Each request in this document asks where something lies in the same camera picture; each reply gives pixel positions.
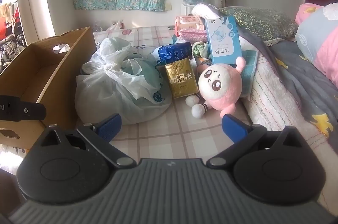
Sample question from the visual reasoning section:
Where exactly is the brown cardboard box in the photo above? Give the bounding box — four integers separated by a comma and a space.
1, 27, 96, 149

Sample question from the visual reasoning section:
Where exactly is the pink round plush toy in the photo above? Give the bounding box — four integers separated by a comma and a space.
186, 56, 246, 119

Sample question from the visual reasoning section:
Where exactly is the green floral scrunchie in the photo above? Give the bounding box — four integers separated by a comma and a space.
192, 41, 211, 59

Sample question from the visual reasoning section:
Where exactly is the green leaf pattern pillow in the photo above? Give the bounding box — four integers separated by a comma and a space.
219, 7, 298, 46

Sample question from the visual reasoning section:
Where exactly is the red white wipes pack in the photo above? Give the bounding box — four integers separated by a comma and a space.
174, 15, 204, 31

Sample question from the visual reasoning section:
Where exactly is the light blue bandage box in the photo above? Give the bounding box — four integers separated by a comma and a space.
206, 16, 242, 66

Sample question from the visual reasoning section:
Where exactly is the grey white quilt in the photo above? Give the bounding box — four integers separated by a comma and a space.
191, 2, 338, 156

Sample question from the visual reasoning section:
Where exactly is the white plastic shopping bag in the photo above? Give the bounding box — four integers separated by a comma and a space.
75, 37, 172, 125

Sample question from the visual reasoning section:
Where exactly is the wall power socket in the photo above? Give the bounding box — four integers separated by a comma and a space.
164, 3, 172, 11

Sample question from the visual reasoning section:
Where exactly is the pink grey cartoon blanket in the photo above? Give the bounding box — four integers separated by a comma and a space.
295, 3, 338, 85

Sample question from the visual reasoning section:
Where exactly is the red plastic bag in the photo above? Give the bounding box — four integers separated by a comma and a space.
0, 4, 23, 40

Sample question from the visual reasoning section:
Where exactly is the white water dispenser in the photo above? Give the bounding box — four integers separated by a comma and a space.
180, 3, 195, 16

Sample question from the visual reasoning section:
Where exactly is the pink woven pouch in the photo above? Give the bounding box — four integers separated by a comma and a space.
179, 28, 208, 43

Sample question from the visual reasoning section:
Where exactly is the teal checked towel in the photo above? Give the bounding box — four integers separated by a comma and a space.
240, 50, 258, 100

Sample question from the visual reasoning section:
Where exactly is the blue wet wipes pack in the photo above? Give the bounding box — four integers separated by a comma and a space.
150, 42, 192, 66

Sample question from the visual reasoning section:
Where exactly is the white plastic bag on floor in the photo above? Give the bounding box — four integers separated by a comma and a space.
106, 20, 125, 32

